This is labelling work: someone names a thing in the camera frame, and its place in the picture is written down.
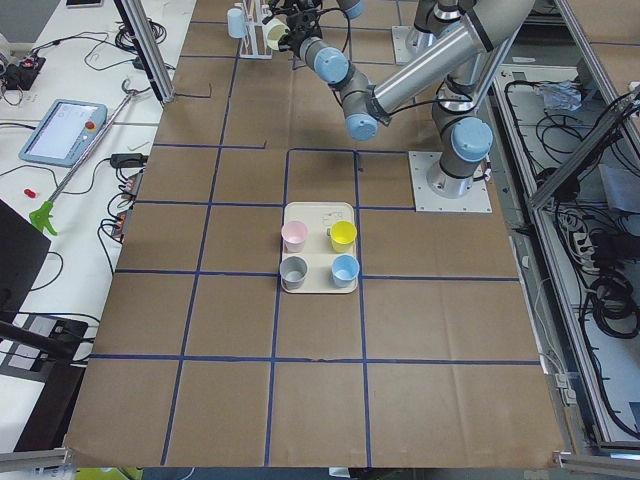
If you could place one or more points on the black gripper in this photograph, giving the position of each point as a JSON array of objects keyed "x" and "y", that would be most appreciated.
[{"x": 298, "y": 36}]

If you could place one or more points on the pale cream plastic cup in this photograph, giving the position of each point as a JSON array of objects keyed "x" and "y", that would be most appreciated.
[{"x": 274, "y": 30}]

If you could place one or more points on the light blue plastic cup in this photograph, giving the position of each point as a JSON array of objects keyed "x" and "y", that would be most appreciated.
[{"x": 236, "y": 23}]

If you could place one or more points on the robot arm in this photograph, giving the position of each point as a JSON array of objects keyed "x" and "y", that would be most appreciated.
[
  {"x": 330, "y": 63},
  {"x": 471, "y": 40}
]

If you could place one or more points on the pink plastic cup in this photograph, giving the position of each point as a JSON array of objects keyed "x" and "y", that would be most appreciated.
[{"x": 294, "y": 235}]

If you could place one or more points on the yellow plastic cup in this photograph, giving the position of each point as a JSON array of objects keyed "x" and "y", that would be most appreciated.
[{"x": 342, "y": 236}]

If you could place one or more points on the grey plastic cup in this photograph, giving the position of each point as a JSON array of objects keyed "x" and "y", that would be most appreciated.
[{"x": 293, "y": 272}]

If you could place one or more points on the cream plastic tray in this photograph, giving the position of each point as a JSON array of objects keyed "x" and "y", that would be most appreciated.
[{"x": 318, "y": 253}]

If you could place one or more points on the black power adapter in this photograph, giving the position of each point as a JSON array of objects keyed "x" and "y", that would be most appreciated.
[{"x": 127, "y": 160}]

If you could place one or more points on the blue teach pendant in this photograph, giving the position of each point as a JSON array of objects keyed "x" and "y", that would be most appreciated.
[{"x": 64, "y": 133}]

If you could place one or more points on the black monitor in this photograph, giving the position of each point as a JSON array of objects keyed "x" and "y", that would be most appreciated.
[{"x": 23, "y": 252}]

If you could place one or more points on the white wire cup rack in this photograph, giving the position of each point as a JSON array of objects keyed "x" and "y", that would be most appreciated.
[{"x": 254, "y": 43}]

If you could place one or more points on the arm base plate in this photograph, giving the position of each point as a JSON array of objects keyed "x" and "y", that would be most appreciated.
[
  {"x": 436, "y": 192},
  {"x": 409, "y": 42}
]

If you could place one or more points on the aluminium frame post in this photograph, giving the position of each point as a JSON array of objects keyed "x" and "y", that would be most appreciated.
[{"x": 137, "y": 24}]

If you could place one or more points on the green handled reacher grabber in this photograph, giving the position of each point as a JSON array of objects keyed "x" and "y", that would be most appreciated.
[{"x": 40, "y": 218}]

